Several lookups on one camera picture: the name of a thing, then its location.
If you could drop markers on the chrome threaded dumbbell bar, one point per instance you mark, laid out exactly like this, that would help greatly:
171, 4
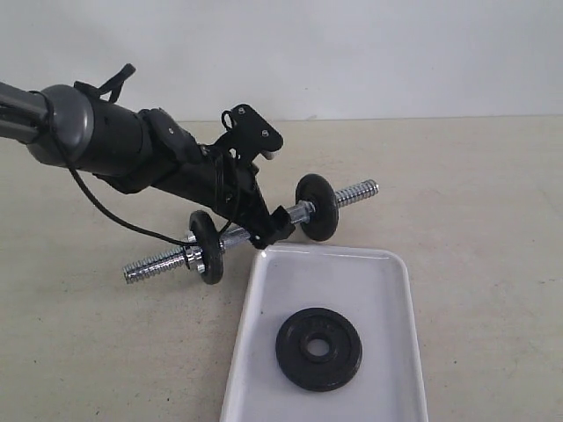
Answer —
300, 213

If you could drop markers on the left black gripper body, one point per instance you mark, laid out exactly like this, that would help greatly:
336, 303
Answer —
221, 176

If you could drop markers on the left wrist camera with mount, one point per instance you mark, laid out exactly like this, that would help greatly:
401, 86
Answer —
249, 134

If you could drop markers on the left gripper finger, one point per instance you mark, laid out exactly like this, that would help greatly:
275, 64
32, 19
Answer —
282, 225
253, 216

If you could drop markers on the white rectangular tray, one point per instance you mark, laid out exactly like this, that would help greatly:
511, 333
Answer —
370, 288

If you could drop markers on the black weight plate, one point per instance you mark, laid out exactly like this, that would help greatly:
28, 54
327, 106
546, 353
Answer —
318, 349

